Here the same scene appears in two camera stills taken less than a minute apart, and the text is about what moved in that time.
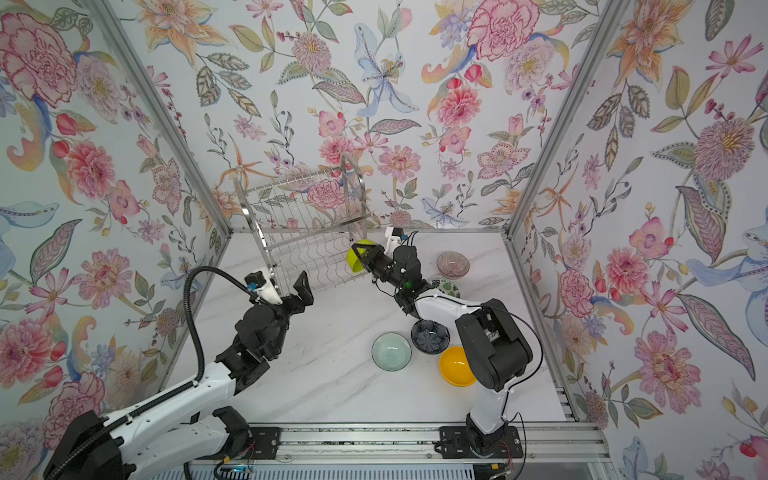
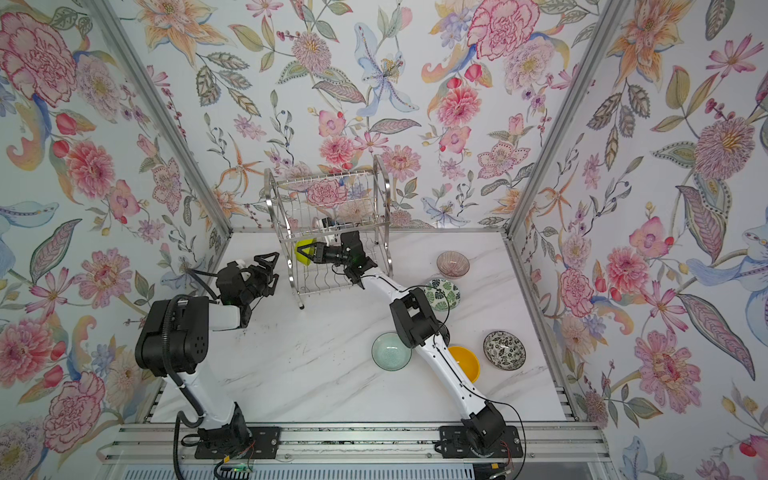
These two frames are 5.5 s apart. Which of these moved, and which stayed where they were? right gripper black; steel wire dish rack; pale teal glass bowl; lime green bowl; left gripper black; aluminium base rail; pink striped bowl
Moved: left gripper black; lime green bowl; steel wire dish rack; right gripper black
Stayed: pink striped bowl; pale teal glass bowl; aluminium base rail
